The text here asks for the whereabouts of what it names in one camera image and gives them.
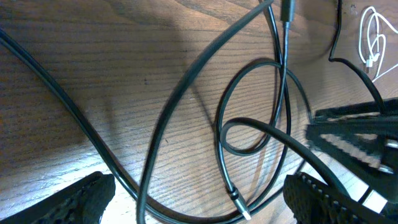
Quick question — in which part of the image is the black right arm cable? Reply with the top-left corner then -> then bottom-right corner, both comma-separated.
328,0 -> 386,114

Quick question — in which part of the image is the white USB cable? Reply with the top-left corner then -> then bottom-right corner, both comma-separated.
358,6 -> 398,83

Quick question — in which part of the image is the thin black USB cable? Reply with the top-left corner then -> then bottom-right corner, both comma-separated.
214,0 -> 315,221

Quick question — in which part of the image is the thick black USB cable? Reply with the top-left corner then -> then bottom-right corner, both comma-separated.
0,0 -> 349,224

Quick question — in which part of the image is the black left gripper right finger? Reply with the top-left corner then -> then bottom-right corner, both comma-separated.
283,172 -> 395,223

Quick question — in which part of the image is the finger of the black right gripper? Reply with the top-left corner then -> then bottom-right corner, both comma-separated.
314,98 -> 397,120
306,123 -> 397,199

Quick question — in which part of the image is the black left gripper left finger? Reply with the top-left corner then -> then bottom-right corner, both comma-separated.
1,171 -> 116,224

